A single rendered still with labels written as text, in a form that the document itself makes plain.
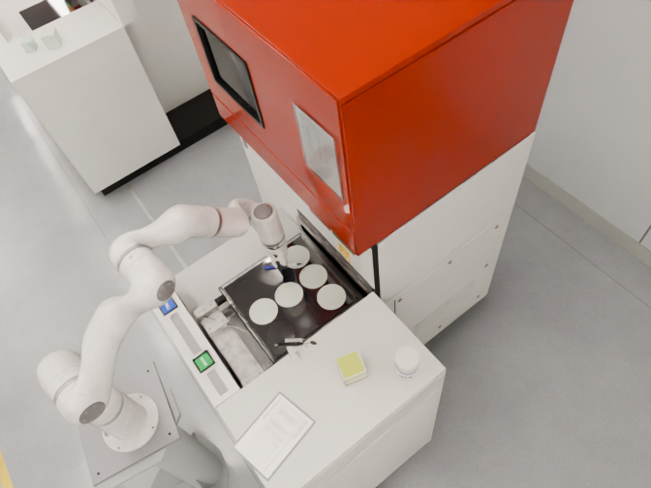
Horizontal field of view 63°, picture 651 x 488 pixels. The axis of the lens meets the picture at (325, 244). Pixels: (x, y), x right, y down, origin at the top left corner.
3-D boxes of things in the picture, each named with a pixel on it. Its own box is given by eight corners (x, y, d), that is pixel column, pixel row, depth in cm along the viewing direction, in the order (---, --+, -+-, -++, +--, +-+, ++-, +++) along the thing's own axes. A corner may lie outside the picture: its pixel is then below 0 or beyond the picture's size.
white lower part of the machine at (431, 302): (383, 207, 316) (379, 101, 248) (485, 301, 275) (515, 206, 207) (286, 274, 298) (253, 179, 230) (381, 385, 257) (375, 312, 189)
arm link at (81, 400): (72, 391, 153) (102, 429, 146) (33, 395, 143) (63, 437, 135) (157, 246, 147) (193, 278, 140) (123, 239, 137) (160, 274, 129)
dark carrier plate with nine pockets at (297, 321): (300, 237, 201) (299, 236, 201) (356, 299, 184) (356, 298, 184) (223, 289, 192) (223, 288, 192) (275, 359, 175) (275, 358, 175)
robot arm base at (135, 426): (112, 465, 169) (83, 452, 153) (96, 413, 179) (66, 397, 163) (167, 431, 172) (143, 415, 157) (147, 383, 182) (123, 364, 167)
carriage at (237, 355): (215, 304, 194) (213, 300, 192) (269, 380, 176) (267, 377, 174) (197, 317, 192) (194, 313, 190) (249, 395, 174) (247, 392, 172)
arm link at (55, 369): (98, 435, 155) (52, 412, 136) (67, 394, 164) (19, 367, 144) (131, 404, 159) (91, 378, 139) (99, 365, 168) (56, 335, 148)
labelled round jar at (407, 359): (407, 353, 164) (408, 341, 156) (423, 370, 160) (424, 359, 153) (389, 367, 162) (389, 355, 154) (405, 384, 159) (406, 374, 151)
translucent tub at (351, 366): (358, 356, 165) (356, 349, 159) (368, 378, 161) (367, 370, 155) (336, 366, 164) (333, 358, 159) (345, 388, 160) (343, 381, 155)
